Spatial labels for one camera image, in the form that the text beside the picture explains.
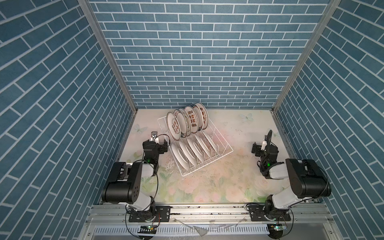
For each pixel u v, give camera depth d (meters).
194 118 0.99
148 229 0.72
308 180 0.45
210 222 0.72
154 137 0.79
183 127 0.93
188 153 0.82
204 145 0.84
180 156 0.80
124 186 0.44
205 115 1.04
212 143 0.87
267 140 0.79
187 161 0.80
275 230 0.72
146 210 0.62
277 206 0.63
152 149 0.70
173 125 1.00
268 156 0.72
